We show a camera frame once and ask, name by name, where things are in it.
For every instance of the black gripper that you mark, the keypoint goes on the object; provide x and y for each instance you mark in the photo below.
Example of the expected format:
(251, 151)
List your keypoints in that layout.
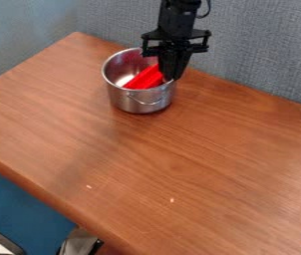
(175, 40)

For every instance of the red star-shaped block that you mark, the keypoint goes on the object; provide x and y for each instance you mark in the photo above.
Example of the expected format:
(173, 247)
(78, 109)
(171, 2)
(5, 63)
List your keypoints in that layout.
(149, 78)

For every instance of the stainless steel pot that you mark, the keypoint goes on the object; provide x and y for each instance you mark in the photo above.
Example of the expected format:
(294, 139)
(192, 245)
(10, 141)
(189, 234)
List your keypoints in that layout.
(123, 66)

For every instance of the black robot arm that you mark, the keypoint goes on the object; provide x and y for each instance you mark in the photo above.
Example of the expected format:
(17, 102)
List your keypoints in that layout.
(184, 5)

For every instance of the grey metal bracket under table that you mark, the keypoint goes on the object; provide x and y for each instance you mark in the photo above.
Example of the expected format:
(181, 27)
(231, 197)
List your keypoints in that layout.
(81, 243)

